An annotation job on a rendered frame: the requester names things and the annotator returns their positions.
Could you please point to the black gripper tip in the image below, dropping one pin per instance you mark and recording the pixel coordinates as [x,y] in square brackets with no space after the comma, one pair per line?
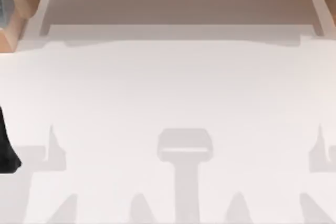
[7,153]

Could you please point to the pulled-out wooden drawer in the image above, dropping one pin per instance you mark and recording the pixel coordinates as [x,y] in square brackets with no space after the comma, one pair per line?
[10,9]

